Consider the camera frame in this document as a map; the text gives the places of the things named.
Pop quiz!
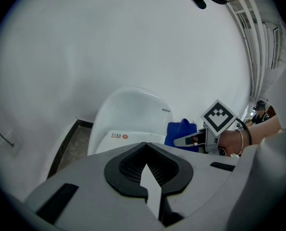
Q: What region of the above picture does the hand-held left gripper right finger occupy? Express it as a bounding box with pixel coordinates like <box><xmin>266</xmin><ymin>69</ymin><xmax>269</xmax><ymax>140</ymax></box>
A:
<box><xmin>146</xmin><ymin>142</ymin><xmax>240</xmax><ymax>228</ymax></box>

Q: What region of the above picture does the thin metal bracelet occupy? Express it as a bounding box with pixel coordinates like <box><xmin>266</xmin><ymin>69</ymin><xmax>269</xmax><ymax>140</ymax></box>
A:
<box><xmin>234</xmin><ymin>128</ymin><xmax>245</xmax><ymax>155</ymax></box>

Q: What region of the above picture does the person's right forearm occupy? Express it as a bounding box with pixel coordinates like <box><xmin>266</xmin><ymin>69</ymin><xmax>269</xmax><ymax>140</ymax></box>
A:
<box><xmin>241</xmin><ymin>115</ymin><xmax>283</xmax><ymax>152</ymax></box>

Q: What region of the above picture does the white toilet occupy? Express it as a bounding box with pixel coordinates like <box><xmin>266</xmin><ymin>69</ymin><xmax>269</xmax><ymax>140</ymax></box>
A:
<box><xmin>87</xmin><ymin>86</ymin><xmax>175</xmax><ymax>156</ymax></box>

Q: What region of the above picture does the slotted ceiling vent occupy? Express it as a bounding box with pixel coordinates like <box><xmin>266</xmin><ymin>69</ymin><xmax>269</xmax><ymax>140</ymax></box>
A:
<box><xmin>271</xmin><ymin>26</ymin><xmax>282</xmax><ymax>70</ymax></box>

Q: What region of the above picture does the white wall socket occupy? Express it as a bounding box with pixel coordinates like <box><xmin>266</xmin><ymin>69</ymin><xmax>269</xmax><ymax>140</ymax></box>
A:
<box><xmin>0</xmin><ymin>129</ymin><xmax>23</xmax><ymax>158</ymax></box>

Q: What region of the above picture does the gray wall cable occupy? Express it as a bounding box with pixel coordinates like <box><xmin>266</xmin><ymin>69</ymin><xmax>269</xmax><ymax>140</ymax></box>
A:
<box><xmin>0</xmin><ymin>120</ymin><xmax>15</xmax><ymax>148</ymax></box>

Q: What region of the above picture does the dark skirting strip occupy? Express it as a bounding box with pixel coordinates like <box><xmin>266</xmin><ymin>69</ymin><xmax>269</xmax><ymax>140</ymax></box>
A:
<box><xmin>46</xmin><ymin>118</ymin><xmax>95</xmax><ymax>180</ymax></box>

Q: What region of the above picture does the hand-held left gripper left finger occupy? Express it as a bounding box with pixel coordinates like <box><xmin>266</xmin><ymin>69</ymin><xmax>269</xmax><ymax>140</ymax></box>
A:
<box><xmin>25</xmin><ymin>141</ymin><xmax>163</xmax><ymax>231</ymax></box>

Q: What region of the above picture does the person's right hand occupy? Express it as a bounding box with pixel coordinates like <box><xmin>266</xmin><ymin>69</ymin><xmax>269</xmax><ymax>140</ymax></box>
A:
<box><xmin>216</xmin><ymin>129</ymin><xmax>243</xmax><ymax>157</ymax></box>

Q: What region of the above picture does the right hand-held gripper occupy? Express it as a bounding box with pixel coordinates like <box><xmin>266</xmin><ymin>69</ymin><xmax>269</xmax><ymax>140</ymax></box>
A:
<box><xmin>173</xmin><ymin>99</ymin><xmax>238</xmax><ymax>156</ymax></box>

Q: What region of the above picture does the blue microfibre cloth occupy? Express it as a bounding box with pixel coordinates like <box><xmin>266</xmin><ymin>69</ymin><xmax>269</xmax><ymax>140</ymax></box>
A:
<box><xmin>164</xmin><ymin>118</ymin><xmax>198</xmax><ymax>153</ymax></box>

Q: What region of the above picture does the bundle of white ceiling pipes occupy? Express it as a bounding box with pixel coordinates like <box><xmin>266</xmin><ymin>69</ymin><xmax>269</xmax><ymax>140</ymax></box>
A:
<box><xmin>225</xmin><ymin>0</ymin><xmax>267</xmax><ymax>101</ymax></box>

